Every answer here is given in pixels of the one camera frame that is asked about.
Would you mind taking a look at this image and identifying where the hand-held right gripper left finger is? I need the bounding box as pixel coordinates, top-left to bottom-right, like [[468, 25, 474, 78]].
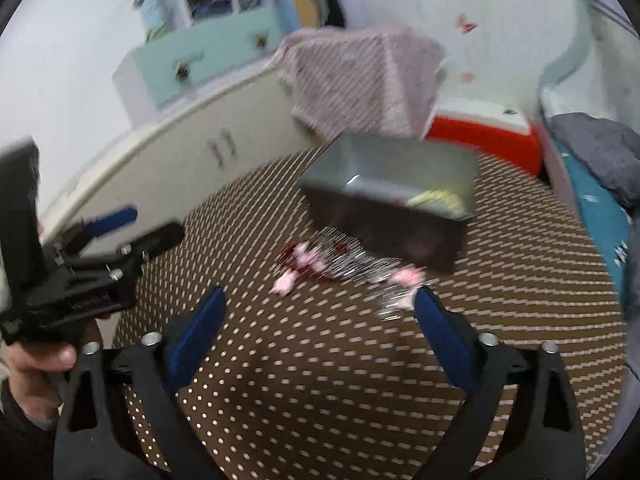
[[52, 286, 236, 480]]

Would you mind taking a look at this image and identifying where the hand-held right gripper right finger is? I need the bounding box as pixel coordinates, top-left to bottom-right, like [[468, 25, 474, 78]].
[[414, 285, 588, 480]]

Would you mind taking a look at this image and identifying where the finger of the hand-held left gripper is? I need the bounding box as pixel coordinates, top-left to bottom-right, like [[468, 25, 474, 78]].
[[42, 204, 139, 261], [65, 222, 186, 281]]

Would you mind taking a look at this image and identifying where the grey metal tin box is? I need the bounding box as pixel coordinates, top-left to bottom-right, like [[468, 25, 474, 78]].
[[299, 132, 480, 273]]

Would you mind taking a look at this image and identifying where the person's left forearm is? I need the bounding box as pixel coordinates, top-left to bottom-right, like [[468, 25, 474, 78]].
[[0, 380, 63, 480]]

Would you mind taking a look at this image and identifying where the person's left hand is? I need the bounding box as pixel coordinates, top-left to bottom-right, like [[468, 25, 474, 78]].
[[7, 345, 78, 428]]

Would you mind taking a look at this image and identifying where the cream low cabinet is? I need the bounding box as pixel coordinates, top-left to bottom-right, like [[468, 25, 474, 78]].
[[37, 62, 321, 241]]

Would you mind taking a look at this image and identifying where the brown dotted tablecloth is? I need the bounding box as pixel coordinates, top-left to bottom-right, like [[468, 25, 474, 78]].
[[112, 145, 628, 480]]

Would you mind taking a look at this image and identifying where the yellow-green trinket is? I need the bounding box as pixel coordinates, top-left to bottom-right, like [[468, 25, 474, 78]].
[[407, 189, 463, 211]]

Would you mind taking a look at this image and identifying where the teal drawer unit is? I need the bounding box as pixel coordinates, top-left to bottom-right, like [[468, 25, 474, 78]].
[[112, 10, 286, 128]]

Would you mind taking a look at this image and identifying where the teal bed sheet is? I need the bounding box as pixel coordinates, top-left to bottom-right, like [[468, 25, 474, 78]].
[[555, 140, 633, 266]]

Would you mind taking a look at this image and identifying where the red box with white lid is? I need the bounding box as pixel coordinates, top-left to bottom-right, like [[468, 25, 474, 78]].
[[427, 97, 543, 176]]

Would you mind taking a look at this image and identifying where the pale blue box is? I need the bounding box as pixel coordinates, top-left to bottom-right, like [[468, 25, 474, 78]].
[[141, 0, 166, 31]]

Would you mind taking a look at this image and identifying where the grey duvet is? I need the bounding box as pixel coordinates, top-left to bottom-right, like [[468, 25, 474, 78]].
[[547, 112, 640, 221]]

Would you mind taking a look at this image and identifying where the pink checked bear cloth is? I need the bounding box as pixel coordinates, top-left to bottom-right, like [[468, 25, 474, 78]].
[[274, 22, 448, 141]]

